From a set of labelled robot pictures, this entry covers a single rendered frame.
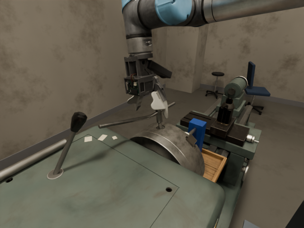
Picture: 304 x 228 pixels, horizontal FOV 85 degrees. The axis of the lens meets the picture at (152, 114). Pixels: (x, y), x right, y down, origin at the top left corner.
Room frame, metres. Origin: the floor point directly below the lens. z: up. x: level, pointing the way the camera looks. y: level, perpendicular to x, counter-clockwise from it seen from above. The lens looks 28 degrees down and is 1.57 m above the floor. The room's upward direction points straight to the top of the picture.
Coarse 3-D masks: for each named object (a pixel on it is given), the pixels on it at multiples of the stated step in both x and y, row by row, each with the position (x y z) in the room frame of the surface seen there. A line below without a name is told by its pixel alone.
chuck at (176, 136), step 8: (144, 128) 0.57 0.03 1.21; (152, 128) 0.53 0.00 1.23; (168, 128) 0.52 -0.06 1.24; (176, 128) 0.52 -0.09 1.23; (168, 136) 0.48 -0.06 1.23; (176, 136) 0.48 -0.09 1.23; (184, 136) 0.49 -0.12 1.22; (176, 144) 0.45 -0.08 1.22; (184, 144) 0.46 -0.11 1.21; (184, 152) 0.43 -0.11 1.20; (192, 152) 0.45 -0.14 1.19; (200, 152) 0.47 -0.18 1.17; (192, 160) 0.42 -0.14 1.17; (200, 160) 0.45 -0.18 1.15; (192, 168) 0.40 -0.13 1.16; (200, 168) 0.43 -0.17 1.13
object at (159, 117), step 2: (156, 110) 0.53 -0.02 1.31; (158, 110) 0.53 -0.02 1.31; (160, 110) 0.53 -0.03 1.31; (158, 112) 0.53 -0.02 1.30; (160, 112) 0.53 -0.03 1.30; (158, 114) 0.53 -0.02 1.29; (160, 114) 0.53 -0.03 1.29; (156, 116) 0.53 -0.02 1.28; (158, 116) 0.52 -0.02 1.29; (160, 116) 0.53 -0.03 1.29; (158, 118) 0.52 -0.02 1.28; (160, 118) 0.52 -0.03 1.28; (158, 120) 0.52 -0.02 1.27; (160, 120) 0.52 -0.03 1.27; (158, 122) 0.52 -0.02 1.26; (160, 122) 0.52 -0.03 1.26; (158, 124) 0.53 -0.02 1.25; (160, 124) 0.53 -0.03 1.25; (158, 126) 0.53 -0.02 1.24; (160, 126) 0.52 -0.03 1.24; (160, 128) 0.52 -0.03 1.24
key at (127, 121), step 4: (168, 104) 0.58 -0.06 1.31; (172, 104) 0.59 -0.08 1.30; (156, 112) 0.52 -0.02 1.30; (144, 116) 0.48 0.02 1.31; (148, 116) 0.49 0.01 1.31; (152, 116) 0.50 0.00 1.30; (120, 120) 0.42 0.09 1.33; (124, 120) 0.42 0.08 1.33; (128, 120) 0.43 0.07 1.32; (132, 120) 0.44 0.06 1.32; (136, 120) 0.45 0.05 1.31; (100, 124) 0.37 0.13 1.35; (104, 124) 0.37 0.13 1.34; (108, 124) 0.38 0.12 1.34; (112, 124) 0.39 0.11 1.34; (116, 124) 0.40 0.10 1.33
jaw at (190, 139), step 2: (190, 134) 0.54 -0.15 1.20; (190, 136) 0.53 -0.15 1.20; (192, 136) 0.53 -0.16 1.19; (186, 138) 0.49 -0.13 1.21; (188, 138) 0.50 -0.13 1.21; (190, 138) 0.52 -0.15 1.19; (192, 138) 0.52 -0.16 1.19; (194, 138) 0.53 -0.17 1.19; (186, 140) 0.49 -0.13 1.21; (188, 140) 0.49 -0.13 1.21; (190, 140) 0.50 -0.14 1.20; (192, 140) 0.52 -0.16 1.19; (194, 140) 0.52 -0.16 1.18; (196, 140) 0.53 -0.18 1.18; (190, 142) 0.49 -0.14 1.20; (192, 142) 0.49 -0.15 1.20; (194, 142) 0.51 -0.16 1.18; (190, 144) 0.48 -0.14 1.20; (192, 144) 0.48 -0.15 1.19; (194, 144) 0.49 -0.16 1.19; (192, 146) 0.48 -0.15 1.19
